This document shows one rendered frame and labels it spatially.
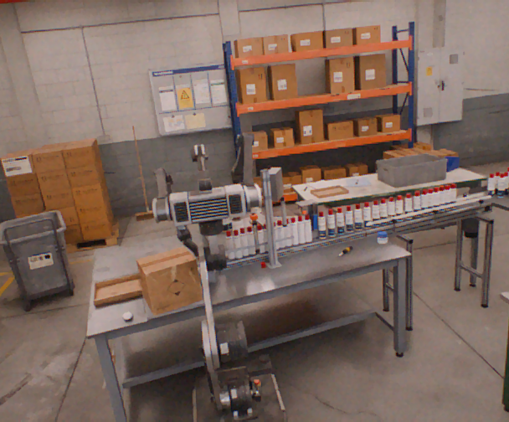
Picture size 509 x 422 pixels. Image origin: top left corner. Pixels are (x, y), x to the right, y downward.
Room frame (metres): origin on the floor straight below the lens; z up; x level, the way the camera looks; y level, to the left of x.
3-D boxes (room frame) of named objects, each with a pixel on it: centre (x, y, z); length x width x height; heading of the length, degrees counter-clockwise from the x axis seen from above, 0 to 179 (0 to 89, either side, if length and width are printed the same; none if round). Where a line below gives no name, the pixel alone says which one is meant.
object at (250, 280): (3.04, 0.16, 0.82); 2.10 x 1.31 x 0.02; 106
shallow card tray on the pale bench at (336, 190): (4.38, -0.80, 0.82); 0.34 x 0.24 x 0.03; 103
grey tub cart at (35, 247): (4.42, 2.35, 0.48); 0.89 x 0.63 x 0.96; 26
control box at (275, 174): (2.83, -0.14, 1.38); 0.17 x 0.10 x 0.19; 161
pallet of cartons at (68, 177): (5.95, 2.60, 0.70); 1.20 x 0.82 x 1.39; 103
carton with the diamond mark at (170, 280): (2.39, 0.55, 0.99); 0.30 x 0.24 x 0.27; 115
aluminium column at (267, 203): (2.76, -0.09, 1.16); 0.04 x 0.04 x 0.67; 16
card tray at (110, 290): (2.61, 0.95, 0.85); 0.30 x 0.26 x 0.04; 106
